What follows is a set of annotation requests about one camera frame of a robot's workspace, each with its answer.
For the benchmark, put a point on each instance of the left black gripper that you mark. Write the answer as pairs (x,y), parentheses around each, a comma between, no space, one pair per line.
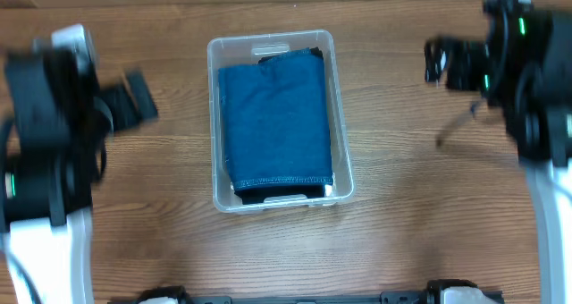
(128,114)

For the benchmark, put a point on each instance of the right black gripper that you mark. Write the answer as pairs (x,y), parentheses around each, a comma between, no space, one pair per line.
(461,55)

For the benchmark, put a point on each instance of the blue denim cloth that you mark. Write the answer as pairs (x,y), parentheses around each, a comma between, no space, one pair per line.
(275,122)

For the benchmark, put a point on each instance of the black cloth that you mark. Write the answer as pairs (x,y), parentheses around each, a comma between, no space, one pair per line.
(315,51)
(260,194)

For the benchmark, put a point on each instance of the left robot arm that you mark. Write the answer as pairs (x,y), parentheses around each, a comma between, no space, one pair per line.
(62,118)

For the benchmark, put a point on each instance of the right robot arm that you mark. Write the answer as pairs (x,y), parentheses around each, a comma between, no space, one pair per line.
(524,68)

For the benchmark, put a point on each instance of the clear plastic storage bin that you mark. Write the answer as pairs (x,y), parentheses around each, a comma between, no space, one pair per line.
(229,51)

